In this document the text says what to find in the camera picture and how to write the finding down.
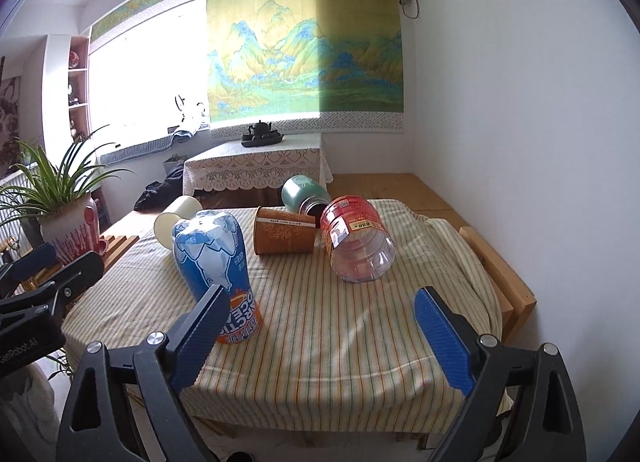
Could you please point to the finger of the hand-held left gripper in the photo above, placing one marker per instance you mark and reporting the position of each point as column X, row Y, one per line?
column 75, row 274
column 30, row 262

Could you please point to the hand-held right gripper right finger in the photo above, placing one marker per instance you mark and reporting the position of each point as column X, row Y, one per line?
column 444, row 342

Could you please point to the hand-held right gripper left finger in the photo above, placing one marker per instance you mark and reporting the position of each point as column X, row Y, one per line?
column 199, row 339

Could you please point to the cream paper cup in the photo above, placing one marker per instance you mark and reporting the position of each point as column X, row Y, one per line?
column 175, row 223

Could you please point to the brown paper cup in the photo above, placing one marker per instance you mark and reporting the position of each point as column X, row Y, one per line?
column 281, row 236

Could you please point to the clear red label plastic cup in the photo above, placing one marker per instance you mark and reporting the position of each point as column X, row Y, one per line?
column 350, row 228

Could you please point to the white and red plant pot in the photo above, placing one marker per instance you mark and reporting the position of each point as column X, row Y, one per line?
column 70, row 234

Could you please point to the wooden slatted bench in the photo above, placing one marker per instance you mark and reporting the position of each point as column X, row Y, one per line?
column 122, row 237

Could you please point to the grey pot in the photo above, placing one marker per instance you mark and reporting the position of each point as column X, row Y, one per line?
column 25, row 409

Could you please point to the green spider plant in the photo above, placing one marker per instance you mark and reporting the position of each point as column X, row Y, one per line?
column 52, row 181

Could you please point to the dark cloth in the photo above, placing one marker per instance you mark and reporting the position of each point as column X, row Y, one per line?
column 157, row 189

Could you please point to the striped tablecloth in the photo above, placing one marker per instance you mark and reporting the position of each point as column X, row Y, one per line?
column 325, row 327

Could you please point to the patterned sill cloth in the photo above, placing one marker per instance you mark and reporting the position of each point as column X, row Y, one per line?
column 135, row 149

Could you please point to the small grey planter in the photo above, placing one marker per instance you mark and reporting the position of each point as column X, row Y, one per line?
column 175, row 162

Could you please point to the wooden platform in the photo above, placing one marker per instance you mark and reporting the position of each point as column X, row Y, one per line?
column 400, row 187

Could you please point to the blue towel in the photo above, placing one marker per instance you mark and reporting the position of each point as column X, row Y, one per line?
column 187, row 134

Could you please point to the white lace tablecloth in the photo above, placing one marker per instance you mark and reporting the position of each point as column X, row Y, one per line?
column 250, row 166

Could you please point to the red shelf ornament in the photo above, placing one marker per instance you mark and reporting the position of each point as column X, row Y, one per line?
column 74, row 59

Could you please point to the black tea tray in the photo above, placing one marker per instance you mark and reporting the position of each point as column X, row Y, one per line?
column 262, row 141

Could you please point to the black teapot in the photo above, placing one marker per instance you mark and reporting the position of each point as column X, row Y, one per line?
column 260, row 129

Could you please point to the narrow landscape print valance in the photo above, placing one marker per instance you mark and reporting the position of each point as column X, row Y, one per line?
column 145, row 1

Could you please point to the large landscape print curtain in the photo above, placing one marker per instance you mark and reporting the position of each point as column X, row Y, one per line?
column 300, row 41

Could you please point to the ink painting wall scroll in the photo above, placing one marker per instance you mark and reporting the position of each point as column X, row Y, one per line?
column 9, row 116

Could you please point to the white wall shelf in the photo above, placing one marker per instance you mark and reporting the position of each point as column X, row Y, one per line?
column 57, row 91

